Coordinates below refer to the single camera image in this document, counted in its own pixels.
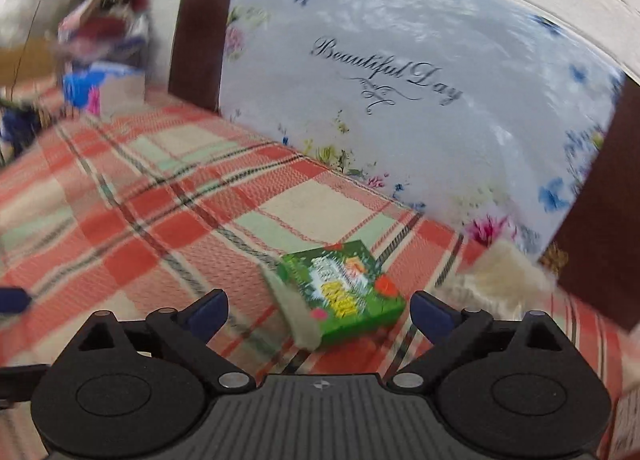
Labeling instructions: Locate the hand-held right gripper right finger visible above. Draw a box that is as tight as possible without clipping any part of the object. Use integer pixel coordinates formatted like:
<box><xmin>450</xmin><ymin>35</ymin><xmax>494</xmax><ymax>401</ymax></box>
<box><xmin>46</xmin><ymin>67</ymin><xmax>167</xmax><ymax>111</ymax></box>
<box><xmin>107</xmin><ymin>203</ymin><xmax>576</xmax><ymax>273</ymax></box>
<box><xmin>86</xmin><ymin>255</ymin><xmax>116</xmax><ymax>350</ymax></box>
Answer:
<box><xmin>386</xmin><ymin>289</ymin><xmax>573</xmax><ymax>390</ymax></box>

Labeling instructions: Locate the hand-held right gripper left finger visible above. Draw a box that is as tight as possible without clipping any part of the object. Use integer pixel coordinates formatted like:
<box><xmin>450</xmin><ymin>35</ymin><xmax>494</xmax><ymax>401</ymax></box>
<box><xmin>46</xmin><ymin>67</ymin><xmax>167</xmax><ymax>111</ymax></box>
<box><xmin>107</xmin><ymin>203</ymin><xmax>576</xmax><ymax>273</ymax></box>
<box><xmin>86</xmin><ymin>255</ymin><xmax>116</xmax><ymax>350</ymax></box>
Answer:
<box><xmin>67</xmin><ymin>289</ymin><xmax>253</xmax><ymax>390</ymax></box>

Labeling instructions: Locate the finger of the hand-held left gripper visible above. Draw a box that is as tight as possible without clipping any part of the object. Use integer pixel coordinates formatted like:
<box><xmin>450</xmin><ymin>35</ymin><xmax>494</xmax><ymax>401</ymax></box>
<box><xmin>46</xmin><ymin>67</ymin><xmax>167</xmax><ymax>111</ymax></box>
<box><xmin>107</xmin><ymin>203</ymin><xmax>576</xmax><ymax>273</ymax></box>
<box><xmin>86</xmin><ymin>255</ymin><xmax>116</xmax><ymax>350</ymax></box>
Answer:
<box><xmin>0</xmin><ymin>364</ymin><xmax>49</xmax><ymax>410</ymax></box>
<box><xmin>0</xmin><ymin>287</ymin><xmax>34</xmax><ymax>315</ymax></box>

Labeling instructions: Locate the green printed box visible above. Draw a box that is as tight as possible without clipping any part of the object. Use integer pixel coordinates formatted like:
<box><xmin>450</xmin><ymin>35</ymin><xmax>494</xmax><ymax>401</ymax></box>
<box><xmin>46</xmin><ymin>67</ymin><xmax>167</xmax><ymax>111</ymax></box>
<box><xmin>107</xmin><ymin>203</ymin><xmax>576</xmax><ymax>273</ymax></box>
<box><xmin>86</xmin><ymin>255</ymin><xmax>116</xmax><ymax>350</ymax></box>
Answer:
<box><xmin>276</xmin><ymin>239</ymin><xmax>406</xmax><ymax>348</ymax></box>

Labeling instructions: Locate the cream fuzzy cloth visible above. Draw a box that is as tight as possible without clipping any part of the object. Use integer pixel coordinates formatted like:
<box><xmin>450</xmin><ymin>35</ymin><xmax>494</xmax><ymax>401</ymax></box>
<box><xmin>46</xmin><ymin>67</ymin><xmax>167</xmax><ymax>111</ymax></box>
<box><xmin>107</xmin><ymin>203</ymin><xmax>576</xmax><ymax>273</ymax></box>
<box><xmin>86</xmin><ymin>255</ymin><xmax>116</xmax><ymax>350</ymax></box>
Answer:
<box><xmin>446</xmin><ymin>235</ymin><xmax>558</xmax><ymax>323</ymax></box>

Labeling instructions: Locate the beige cloth strip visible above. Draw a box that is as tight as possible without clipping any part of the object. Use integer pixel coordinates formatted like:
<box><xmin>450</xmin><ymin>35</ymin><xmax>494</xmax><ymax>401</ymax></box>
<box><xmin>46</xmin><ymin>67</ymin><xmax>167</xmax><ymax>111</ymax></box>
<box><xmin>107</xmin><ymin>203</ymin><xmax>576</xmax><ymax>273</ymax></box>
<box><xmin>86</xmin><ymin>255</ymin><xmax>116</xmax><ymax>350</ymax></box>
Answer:
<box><xmin>262</xmin><ymin>264</ymin><xmax>327</xmax><ymax>350</ymax></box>

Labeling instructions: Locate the red plaid blanket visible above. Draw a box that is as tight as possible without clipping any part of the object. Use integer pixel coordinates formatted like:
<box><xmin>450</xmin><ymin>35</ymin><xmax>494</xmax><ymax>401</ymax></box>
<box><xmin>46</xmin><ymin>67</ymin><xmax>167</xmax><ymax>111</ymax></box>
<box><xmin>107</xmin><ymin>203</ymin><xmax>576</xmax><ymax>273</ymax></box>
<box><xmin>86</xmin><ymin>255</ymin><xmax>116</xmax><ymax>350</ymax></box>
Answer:
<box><xmin>0</xmin><ymin>84</ymin><xmax>640</xmax><ymax>460</ymax></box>

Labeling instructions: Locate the dark blue object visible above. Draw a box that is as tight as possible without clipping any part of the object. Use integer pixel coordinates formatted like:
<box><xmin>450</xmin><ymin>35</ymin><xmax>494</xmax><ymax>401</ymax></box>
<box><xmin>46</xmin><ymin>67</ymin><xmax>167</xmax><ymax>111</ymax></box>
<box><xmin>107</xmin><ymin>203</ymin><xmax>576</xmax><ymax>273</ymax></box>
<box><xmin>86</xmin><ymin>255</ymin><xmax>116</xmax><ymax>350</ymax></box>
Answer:
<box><xmin>0</xmin><ymin>99</ymin><xmax>43</xmax><ymax>153</ymax></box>

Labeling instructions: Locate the blue pink carton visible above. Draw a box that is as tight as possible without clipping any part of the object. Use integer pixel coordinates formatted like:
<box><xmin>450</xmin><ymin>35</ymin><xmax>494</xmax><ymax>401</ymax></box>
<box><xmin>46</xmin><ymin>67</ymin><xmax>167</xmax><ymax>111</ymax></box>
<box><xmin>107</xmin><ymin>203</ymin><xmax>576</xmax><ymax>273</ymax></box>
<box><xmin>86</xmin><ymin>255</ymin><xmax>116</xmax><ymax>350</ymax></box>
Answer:
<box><xmin>61</xmin><ymin>62</ymin><xmax>147</xmax><ymax>117</ymax></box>

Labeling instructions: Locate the white blurred object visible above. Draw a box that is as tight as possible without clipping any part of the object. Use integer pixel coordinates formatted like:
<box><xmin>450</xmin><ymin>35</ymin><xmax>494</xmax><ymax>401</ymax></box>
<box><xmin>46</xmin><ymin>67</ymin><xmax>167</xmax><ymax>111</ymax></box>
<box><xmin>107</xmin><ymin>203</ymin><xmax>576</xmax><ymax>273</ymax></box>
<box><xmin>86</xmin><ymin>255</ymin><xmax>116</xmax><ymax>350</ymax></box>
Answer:
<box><xmin>0</xmin><ymin>0</ymin><xmax>43</xmax><ymax>48</ymax></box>

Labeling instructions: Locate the colourful blurred bundle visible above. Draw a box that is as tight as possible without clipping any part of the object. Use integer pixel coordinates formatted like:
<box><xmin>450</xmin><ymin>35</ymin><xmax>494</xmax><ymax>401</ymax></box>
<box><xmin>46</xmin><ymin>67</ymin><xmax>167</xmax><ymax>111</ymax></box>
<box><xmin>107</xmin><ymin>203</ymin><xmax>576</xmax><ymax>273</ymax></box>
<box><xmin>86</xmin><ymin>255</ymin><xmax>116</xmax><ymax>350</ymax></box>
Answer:
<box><xmin>47</xmin><ymin>0</ymin><xmax>158</xmax><ymax>68</ymax></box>

